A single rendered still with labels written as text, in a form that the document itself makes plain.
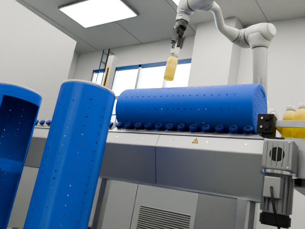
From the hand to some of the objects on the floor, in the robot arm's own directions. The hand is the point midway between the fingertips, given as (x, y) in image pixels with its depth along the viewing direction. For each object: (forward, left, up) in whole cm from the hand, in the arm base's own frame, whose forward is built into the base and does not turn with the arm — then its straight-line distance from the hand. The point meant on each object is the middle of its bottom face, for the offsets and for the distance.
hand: (174, 50), depth 208 cm
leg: (-10, +62, -144) cm, 157 cm away
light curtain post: (-44, -81, -150) cm, 176 cm away
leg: (-20, -36, -149) cm, 154 cm away
